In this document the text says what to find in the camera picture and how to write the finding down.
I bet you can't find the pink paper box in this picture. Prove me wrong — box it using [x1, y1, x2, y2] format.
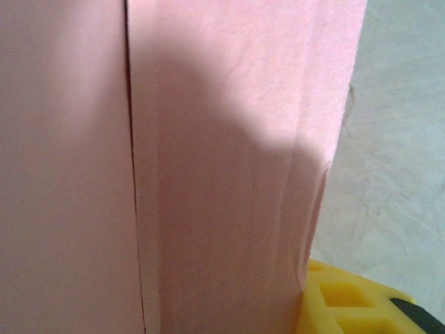
[0, 0, 366, 334]

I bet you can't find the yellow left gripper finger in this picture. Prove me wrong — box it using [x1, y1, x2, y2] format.
[300, 257, 445, 334]

